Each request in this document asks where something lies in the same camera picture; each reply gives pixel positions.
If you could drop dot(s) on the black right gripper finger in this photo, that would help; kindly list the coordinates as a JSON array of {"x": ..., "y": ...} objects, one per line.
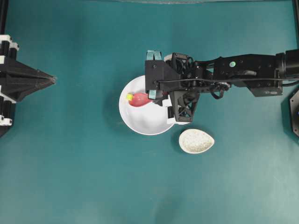
[
  {"x": 183, "y": 105},
  {"x": 159, "y": 76}
]

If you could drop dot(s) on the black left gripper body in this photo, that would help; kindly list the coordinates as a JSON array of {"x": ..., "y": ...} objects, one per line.
[{"x": 7, "y": 48}]

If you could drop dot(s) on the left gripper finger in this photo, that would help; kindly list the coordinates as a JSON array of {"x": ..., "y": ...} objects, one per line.
[
  {"x": 19, "y": 91},
  {"x": 16, "y": 69}
]

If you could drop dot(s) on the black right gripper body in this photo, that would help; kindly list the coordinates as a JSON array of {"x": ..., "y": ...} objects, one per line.
[{"x": 194, "y": 75}]

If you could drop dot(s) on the red spoon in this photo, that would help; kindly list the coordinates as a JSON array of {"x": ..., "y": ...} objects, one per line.
[{"x": 141, "y": 99}]

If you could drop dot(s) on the yellow hexagonal prism block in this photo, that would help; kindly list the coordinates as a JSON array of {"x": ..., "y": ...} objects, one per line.
[{"x": 129, "y": 97}]

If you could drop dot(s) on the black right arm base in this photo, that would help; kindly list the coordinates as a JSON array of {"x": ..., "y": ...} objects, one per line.
[{"x": 290, "y": 115}]

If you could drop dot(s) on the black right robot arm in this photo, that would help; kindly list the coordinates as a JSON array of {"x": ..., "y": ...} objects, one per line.
[{"x": 263, "y": 75}]

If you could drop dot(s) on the white round bowl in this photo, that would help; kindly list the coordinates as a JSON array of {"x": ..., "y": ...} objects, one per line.
[{"x": 149, "y": 119}]

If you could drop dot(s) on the speckled egg-shaped dish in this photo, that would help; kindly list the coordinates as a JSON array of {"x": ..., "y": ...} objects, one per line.
[{"x": 195, "y": 141}]

